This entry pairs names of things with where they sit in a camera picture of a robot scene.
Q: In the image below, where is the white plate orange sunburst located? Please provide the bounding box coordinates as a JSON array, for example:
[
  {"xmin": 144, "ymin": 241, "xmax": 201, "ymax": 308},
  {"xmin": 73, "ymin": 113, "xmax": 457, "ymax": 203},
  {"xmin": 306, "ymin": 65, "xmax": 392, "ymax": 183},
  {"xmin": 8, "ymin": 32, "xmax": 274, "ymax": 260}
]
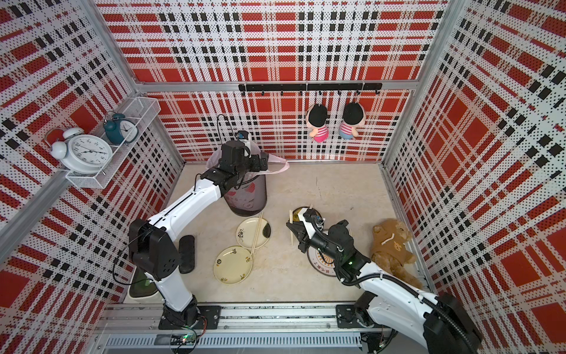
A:
[{"xmin": 307, "ymin": 247, "xmax": 336, "ymax": 277}]

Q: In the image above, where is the doll with striped blue shirt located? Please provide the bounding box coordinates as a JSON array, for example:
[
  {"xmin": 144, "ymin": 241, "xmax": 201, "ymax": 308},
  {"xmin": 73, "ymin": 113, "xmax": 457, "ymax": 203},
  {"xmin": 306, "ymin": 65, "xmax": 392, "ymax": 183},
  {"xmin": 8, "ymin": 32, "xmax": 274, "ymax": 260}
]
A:
[{"xmin": 339, "ymin": 102, "xmax": 366, "ymax": 140}]

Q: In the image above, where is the black mesh trash bin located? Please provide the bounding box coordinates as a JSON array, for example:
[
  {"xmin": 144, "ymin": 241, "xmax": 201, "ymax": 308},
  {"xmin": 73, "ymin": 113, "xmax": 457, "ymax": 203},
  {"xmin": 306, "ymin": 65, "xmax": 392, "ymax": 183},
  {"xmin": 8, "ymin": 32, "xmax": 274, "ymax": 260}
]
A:
[{"xmin": 223, "ymin": 175, "xmax": 268, "ymax": 217}]

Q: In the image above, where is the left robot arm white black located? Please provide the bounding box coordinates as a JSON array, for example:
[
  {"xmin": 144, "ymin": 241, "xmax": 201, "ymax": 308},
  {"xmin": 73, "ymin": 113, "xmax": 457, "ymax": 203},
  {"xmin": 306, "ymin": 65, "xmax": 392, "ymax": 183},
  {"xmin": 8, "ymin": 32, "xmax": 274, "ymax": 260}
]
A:
[{"xmin": 128, "ymin": 140, "xmax": 269, "ymax": 329}]

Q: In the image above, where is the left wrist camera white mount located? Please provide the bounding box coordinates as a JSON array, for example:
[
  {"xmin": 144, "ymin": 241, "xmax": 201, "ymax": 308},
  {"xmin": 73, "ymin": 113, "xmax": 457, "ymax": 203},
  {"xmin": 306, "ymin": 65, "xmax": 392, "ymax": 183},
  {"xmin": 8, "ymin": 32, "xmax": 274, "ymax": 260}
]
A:
[{"xmin": 236, "ymin": 130, "xmax": 249, "ymax": 142}]

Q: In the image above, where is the brown teddy bear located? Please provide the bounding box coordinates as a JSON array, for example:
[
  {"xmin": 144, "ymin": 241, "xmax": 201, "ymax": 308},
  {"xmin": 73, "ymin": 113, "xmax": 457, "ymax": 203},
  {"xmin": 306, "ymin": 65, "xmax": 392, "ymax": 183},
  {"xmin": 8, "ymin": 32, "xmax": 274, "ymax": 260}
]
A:
[{"xmin": 371, "ymin": 218, "xmax": 422, "ymax": 289}]

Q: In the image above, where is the cream plate with flowers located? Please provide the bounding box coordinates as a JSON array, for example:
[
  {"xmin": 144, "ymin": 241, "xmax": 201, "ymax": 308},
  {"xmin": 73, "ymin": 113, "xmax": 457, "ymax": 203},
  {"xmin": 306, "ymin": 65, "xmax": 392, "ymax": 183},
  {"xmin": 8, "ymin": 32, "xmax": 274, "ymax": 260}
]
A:
[{"xmin": 213, "ymin": 246, "xmax": 254, "ymax": 285}]

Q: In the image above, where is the cream plate with black mark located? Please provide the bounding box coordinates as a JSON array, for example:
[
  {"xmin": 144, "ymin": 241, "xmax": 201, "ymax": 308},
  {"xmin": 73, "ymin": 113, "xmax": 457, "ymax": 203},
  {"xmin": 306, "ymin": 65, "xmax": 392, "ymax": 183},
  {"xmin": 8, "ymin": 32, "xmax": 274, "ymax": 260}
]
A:
[{"xmin": 236, "ymin": 217, "xmax": 271, "ymax": 250}]

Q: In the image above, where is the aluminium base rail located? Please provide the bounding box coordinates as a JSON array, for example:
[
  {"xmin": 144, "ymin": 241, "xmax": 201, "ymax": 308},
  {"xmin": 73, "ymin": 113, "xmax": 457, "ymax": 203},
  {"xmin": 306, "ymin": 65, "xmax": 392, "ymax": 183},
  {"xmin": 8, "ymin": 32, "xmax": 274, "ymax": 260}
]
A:
[{"xmin": 94, "ymin": 302, "xmax": 461, "ymax": 354}]

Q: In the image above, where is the green circuit board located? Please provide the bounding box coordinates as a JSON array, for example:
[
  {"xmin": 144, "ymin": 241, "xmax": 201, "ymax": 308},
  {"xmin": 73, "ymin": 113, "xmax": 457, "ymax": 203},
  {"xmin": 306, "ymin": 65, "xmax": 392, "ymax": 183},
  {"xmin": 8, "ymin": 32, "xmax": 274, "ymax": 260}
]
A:
[{"xmin": 170, "ymin": 334, "xmax": 198, "ymax": 347}]

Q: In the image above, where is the black wall hook rail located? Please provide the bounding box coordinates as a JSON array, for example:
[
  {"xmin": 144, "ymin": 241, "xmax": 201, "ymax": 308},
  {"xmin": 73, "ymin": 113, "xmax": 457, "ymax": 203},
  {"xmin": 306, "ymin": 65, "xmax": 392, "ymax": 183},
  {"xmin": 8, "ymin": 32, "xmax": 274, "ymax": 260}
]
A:
[{"xmin": 238, "ymin": 82, "xmax": 383, "ymax": 94}]

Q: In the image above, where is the doll with pink shirt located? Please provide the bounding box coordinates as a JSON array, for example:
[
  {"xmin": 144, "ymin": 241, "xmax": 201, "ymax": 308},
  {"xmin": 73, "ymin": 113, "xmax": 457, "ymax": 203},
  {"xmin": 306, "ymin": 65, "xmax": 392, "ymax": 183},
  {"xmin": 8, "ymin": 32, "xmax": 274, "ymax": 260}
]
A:
[{"xmin": 306, "ymin": 103, "xmax": 329, "ymax": 143}]

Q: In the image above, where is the yellow patterned plate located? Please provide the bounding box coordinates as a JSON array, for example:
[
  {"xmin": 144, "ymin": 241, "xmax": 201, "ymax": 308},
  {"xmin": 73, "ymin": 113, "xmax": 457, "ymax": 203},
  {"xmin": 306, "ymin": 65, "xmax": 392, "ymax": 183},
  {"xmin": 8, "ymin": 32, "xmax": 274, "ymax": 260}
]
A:
[{"xmin": 292, "ymin": 206, "xmax": 321, "ymax": 222}]

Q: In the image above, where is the white wire wall shelf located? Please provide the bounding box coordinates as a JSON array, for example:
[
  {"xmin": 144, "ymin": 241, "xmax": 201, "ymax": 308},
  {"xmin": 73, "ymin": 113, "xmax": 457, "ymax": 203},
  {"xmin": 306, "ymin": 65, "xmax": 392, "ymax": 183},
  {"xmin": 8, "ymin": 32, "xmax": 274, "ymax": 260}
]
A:
[{"xmin": 66, "ymin": 97, "xmax": 161, "ymax": 189}]

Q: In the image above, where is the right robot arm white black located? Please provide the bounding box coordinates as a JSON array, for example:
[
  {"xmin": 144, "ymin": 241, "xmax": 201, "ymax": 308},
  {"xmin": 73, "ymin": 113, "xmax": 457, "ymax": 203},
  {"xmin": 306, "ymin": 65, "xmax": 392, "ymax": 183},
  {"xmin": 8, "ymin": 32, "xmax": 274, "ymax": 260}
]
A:
[{"xmin": 286, "ymin": 221, "xmax": 483, "ymax": 353}]

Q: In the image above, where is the white alarm clock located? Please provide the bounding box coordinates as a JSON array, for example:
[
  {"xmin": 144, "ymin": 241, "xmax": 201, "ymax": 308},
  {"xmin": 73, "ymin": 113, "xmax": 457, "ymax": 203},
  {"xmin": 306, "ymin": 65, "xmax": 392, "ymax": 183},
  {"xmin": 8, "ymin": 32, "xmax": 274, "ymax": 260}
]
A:
[{"xmin": 49, "ymin": 127, "xmax": 113, "ymax": 175}]

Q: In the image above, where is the teal alarm clock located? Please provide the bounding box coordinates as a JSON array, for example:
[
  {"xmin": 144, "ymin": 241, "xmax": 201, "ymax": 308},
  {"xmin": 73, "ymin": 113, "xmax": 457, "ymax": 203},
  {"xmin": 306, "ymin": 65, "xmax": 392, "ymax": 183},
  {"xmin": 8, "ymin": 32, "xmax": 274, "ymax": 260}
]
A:
[{"xmin": 103, "ymin": 113, "xmax": 139, "ymax": 145}]

